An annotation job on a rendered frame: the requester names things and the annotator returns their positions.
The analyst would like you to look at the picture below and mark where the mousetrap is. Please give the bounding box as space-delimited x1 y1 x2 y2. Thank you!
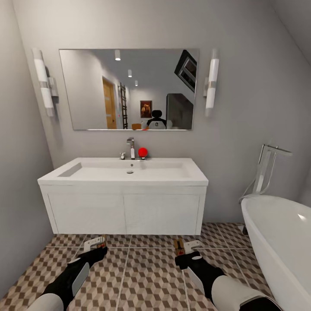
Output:
174 239 185 257
97 239 106 248

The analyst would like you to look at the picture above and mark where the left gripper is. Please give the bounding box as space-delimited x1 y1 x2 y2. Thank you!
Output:
78 247 108 268

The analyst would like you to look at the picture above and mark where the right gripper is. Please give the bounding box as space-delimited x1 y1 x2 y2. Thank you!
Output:
175 251 200 270

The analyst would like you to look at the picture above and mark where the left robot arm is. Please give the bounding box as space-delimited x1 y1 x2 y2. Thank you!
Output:
25 236 108 311

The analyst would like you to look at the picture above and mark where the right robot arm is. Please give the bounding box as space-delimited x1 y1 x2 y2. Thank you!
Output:
175 240 285 311

